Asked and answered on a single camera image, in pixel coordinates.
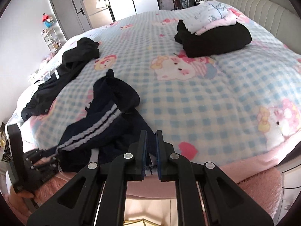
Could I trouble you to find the navy striped track pants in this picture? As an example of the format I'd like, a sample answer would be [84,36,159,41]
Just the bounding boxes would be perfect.
[56,69,156,173]

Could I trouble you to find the person left hand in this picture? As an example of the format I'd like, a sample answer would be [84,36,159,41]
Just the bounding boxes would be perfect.
[16,190,35,199]

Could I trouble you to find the white bedside drawer cabinet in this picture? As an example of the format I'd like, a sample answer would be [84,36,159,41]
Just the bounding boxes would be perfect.
[279,165,300,220]

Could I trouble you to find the blue checkered cartoon blanket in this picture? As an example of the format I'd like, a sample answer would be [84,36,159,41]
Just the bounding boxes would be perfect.
[9,6,300,166]

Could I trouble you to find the black jacket on bed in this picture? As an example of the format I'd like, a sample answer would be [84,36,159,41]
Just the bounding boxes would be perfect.
[21,37,100,121]

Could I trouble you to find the small white shelf rack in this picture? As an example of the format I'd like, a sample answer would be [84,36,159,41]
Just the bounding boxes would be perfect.
[41,28,62,54]

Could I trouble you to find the red blue plush toy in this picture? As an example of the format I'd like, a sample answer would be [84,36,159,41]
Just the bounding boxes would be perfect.
[42,13,54,28]

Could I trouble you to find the folded black garment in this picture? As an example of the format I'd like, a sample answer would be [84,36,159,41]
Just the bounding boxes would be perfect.
[174,20,252,58]

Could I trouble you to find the grey door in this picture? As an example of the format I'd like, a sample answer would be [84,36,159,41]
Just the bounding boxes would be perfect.
[49,0,92,40]

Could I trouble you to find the beige refrigerator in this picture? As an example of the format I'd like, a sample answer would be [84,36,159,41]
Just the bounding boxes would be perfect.
[83,0,114,29]

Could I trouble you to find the folded pink garment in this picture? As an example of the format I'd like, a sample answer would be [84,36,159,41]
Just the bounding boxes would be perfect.
[195,14,237,36]

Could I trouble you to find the folded white printed garment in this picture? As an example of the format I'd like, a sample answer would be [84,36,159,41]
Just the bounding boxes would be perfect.
[183,0,229,34]

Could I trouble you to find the grey padded headboard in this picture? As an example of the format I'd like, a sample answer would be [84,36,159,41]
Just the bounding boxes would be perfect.
[208,0,300,54]

